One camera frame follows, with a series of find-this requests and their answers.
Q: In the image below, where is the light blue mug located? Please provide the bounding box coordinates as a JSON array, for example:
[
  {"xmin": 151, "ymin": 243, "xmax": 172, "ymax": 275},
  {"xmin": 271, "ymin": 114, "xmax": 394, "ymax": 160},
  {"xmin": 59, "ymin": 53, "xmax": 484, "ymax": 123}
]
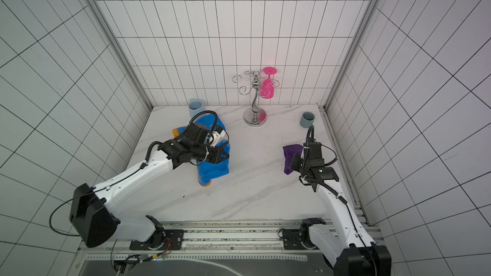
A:
[{"xmin": 188, "ymin": 99, "xmax": 205, "ymax": 118}]

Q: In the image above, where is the pink wine glass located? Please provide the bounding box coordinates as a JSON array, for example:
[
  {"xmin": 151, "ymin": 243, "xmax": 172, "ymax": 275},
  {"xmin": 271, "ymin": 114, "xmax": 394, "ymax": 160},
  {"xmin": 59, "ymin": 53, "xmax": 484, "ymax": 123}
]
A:
[{"xmin": 260, "ymin": 66, "xmax": 277, "ymax": 99}]

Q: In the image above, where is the aluminium mounting rail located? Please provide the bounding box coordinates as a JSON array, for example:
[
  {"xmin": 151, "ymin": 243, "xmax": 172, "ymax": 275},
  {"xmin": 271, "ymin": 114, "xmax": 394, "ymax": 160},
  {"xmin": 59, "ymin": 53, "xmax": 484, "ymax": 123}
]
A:
[{"xmin": 74, "ymin": 219, "xmax": 335, "ymax": 272}]

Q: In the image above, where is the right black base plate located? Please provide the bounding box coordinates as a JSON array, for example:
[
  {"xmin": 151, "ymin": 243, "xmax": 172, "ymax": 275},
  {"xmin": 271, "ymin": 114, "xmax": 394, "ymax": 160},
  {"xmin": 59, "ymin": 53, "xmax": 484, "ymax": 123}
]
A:
[{"xmin": 278, "ymin": 229, "xmax": 318, "ymax": 250}]

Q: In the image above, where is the purple cloth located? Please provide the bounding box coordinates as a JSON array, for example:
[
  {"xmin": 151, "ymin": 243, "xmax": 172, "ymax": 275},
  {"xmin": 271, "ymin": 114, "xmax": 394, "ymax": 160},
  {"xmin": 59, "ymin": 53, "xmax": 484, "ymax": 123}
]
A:
[{"xmin": 283, "ymin": 144, "xmax": 303, "ymax": 175}]

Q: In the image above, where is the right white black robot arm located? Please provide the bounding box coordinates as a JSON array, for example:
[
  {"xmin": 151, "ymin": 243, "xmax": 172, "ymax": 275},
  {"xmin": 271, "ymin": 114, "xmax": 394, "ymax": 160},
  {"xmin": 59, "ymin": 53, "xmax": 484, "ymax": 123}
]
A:
[{"xmin": 290, "ymin": 138, "xmax": 392, "ymax": 275}]

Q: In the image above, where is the grey-teal cup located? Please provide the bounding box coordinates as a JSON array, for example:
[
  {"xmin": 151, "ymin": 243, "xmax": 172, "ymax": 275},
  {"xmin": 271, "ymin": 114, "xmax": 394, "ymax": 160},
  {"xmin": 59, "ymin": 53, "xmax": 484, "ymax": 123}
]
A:
[{"xmin": 299, "ymin": 111, "xmax": 315, "ymax": 129}]

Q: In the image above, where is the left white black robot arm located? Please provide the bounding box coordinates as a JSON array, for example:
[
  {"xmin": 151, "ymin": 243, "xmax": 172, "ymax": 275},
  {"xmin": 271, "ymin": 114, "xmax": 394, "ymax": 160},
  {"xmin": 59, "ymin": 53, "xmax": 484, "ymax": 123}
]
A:
[{"xmin": 69, "ymin": 123, "xmax": 230, "ymax": 250}]

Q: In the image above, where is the chrome glass holder stand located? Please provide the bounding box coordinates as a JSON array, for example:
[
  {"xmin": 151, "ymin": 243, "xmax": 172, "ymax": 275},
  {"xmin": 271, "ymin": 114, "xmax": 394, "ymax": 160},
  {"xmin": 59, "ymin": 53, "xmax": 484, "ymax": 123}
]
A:
[{"xmin": 232, "ymin": 70, "xmax": 280, "ymax": 127}]

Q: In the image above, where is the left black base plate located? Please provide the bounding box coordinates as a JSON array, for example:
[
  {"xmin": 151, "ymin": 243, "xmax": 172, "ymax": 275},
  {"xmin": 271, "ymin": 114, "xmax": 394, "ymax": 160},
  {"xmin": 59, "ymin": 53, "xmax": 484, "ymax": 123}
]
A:
[{"xmin": 129, "ymin": 229, "xmax": 185, "ymax": 252}]

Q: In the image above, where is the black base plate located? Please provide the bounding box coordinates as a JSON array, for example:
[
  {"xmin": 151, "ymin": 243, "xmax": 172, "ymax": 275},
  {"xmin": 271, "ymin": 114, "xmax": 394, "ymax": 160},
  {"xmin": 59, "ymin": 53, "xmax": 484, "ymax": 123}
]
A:
[
  {"xmin": 278, "ymin": 229, "xmax": 318, "ymax": 250},
  {"xmin": 129, "ymin": 229, "xmax": 185, "ymax": 252}
]

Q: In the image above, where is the blue rubber boot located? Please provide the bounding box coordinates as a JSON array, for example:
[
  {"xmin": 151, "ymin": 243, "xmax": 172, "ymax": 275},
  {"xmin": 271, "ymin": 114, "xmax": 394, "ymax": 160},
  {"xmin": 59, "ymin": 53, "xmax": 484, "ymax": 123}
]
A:
[
  {"xmin": 173, "ymin": 114, "xmax": 226, "ymax": 141},
  {"xmin": 198, "ymin": 143, "xmax": 230, "ymax": 187}
]

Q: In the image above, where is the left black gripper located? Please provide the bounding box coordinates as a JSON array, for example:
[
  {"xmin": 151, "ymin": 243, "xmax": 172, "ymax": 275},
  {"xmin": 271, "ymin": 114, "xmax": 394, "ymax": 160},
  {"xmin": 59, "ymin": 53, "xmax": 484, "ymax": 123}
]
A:
[{"xmin": 192, "ymin": 144, "xmax": 230, "ymax": 165}]

